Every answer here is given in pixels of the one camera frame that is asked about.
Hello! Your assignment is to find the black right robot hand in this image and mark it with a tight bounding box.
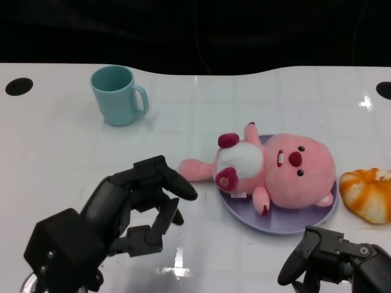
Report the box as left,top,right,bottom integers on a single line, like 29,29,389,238
277,225,391,293

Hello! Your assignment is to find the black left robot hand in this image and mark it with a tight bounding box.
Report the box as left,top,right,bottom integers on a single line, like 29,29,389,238
79,154,199,258

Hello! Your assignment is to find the pink plush doll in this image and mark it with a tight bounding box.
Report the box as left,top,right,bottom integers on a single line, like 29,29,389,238
178,121,338,217

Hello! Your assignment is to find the purple plastic plate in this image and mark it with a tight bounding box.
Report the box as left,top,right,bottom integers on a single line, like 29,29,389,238
216,134,340,236

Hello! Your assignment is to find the orange white bread toy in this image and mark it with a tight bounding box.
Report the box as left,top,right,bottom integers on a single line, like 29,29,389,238
338,167,391,225

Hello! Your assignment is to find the teal plastic mug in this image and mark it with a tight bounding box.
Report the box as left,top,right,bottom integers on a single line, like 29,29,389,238
89,65,150,127

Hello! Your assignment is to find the black table grommet hole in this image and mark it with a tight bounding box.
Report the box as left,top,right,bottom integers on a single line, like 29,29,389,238
5,78,34,98
375,81,391,100

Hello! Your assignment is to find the black backdrop cloth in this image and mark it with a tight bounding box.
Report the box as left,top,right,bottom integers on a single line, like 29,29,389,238
0,0,391,77

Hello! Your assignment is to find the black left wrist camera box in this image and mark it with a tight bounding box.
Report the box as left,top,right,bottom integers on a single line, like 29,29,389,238
23,208,108,293

